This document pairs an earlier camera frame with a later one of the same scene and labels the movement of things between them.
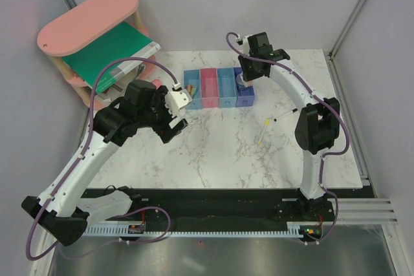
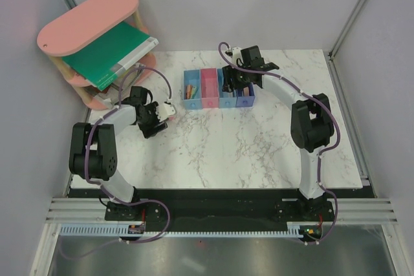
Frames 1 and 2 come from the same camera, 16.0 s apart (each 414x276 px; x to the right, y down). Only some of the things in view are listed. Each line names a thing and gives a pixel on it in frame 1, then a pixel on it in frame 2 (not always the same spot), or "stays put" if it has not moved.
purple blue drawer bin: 245,96 stays put
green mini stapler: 193,92 stays put
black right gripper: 248,75 → 228,73
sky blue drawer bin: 226,88 stays put
